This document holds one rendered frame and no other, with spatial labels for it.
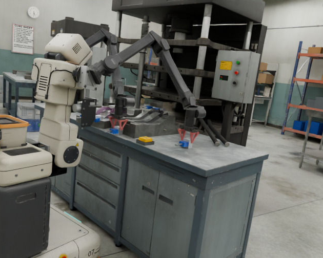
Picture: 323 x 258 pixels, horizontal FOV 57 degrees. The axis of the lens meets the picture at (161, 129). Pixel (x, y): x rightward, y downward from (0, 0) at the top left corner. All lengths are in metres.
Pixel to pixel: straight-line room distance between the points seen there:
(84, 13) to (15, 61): 2.37
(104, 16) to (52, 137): 8.13
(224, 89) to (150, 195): 1.11
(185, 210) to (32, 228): 0.78
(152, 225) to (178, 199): 0.30
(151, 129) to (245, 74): 0.88
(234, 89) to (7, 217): 1.79
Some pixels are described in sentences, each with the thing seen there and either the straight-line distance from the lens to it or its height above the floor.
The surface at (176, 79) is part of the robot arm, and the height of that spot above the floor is 1.21.
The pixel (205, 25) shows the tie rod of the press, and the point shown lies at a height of 1.64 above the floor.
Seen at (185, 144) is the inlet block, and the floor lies 0.83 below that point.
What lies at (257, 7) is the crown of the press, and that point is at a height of 1.93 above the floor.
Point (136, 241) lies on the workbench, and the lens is 2.10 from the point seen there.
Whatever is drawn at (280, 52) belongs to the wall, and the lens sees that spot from 9.42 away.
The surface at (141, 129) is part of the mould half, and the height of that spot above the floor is 0.86.
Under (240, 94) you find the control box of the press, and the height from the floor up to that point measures 1.13.
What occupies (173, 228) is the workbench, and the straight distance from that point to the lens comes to 1.81.
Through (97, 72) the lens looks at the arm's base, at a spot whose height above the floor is 1.20.
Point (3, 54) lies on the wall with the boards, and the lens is 8.96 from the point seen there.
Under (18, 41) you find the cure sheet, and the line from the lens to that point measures 8.99.
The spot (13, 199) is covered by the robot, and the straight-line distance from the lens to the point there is 1.47.
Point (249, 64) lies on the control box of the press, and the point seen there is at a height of 1.37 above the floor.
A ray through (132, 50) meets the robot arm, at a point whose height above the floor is 1.34.
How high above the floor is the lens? 1.25
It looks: 11 degrees down
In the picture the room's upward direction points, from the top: 7 degrees clockwise
